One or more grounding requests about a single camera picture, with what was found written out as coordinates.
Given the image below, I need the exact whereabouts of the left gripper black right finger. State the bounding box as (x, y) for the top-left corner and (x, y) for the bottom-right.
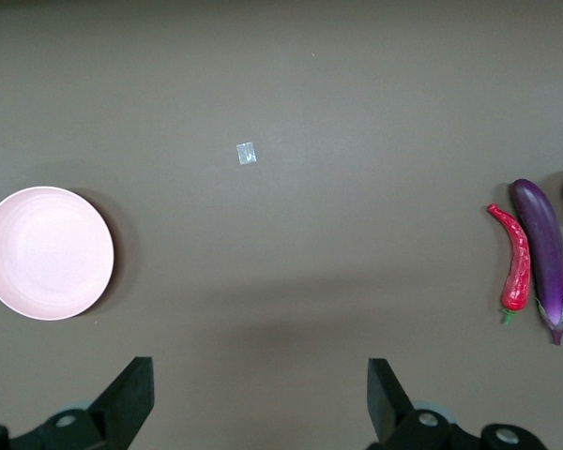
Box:
(368, 358), (484, 450)

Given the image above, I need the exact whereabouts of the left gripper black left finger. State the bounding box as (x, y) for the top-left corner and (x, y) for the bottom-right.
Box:
(9, 356), (155, 450)

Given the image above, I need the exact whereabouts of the red chili pepper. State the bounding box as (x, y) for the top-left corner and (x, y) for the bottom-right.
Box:
(486, 202), (532, 325)

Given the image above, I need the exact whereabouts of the purple eggplant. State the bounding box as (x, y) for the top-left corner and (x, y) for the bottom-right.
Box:
(510, 178), (563, 346)

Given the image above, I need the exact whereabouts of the pink round plate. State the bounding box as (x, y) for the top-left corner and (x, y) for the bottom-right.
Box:
(0, 186), (116, 322)

